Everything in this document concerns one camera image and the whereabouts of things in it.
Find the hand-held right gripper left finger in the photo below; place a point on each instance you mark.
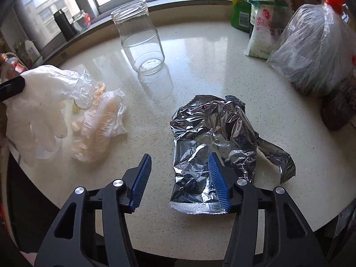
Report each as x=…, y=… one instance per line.
x=141, y=183

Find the clear disposable plastic glove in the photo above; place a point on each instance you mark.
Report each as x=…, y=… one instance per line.
x=36, y=108

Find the clear glass jar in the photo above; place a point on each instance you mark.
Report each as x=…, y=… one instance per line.
x=139, y=47

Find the clear bottle with red label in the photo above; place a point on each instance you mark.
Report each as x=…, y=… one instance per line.
x=12, y=68

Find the white zip pouch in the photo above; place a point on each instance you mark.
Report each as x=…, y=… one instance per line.
x=262, y=30

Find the clear bag of dark spice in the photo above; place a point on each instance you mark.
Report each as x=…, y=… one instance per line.
x=339, y=108

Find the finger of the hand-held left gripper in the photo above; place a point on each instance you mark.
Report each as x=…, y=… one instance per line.
x=11, y=89

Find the white plastic bottle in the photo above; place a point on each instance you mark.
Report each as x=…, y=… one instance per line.
x=29, y=52

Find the glass mug with red label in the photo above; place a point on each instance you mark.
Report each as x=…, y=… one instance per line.
x=82, y=21

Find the green plastic bottle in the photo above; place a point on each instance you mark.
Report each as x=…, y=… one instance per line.
x=240, y=11

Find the silver foil snack bag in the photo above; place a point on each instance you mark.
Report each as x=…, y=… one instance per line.
x=211, y=128

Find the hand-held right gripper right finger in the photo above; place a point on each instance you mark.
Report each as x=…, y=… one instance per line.
x=219, y=183

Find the crumpled clear plastic wrap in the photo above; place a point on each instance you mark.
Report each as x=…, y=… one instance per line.
x=100, y=128

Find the black thermos flask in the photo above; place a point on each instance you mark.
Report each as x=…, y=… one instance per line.
x=64, y=25

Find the clear plastic bag dark contents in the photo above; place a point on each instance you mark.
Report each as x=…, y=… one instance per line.
x=311, y=50

